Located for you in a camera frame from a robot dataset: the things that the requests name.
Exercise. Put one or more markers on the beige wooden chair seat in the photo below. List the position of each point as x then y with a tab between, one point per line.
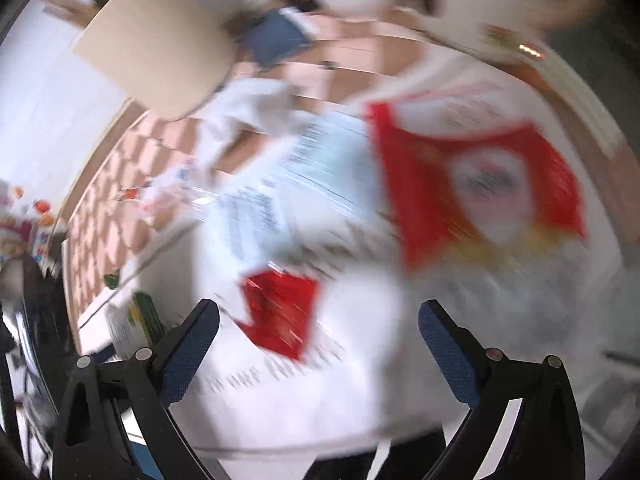
155	45

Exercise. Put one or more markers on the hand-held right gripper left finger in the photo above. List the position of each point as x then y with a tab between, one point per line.
187	355

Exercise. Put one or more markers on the blue cloth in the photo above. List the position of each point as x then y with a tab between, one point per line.
277	37

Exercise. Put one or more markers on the white red print plastic bag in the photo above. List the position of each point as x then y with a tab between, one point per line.
450	200

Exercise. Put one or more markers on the small green object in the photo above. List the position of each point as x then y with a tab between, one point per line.
111	280

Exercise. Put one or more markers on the colourful printed packets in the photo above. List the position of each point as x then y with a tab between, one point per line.
25	230

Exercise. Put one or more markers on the green yellow box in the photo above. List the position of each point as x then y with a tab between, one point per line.
145	317

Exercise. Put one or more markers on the clear plastic wrapper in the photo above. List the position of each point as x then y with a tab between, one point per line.
167	195

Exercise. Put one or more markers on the red shiny wrapper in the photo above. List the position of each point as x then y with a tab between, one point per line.
280	310

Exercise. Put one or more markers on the white crumpled tissue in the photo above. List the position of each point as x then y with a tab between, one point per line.
245	110

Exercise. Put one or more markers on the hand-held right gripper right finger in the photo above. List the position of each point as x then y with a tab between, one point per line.
447	355

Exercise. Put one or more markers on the black metal frame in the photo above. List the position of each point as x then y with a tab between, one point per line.
42	320

